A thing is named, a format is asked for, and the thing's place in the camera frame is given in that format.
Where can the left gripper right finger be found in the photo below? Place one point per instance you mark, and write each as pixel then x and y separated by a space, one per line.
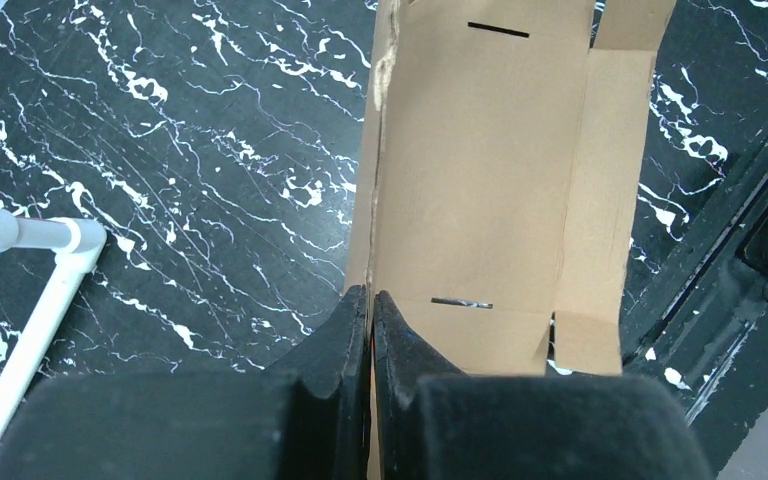
pixel 437 422

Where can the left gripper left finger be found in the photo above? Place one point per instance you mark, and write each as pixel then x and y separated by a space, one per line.
pixel 303 417

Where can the brown cardboard box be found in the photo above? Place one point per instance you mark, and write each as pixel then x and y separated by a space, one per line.
pixel 499 168

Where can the white pvc pipe frame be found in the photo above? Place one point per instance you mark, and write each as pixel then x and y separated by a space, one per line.
pixel 77 244

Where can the aluminium rail base frame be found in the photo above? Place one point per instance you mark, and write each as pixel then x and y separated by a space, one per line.
pixel 702 328

